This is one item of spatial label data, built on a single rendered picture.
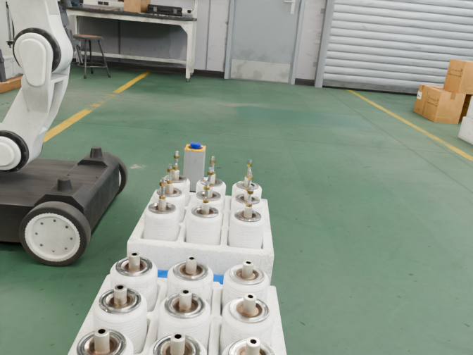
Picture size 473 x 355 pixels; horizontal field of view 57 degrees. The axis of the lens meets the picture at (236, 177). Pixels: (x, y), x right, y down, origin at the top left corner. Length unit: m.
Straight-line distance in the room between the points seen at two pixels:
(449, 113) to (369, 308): 3.58
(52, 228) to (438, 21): 6.06
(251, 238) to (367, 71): 5.45
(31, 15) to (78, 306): 0.86
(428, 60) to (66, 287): 6.06
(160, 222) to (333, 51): 5.38
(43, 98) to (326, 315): 1.08
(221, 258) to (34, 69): 0.80
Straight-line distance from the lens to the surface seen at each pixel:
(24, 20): 1.52
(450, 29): 6.86
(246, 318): 0.81
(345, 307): 1.35
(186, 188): 1.40
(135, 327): 0.83
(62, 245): 1.42
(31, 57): 1.47
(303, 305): 1.31
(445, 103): 4.74
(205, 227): 1.16
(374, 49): 6.48
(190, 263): 0.91
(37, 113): 1.55
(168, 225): 1.18
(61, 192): 1.43
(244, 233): 1.16
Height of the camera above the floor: 0.75
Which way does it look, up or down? 20 degrees down
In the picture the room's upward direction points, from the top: 5 degrees clockwise
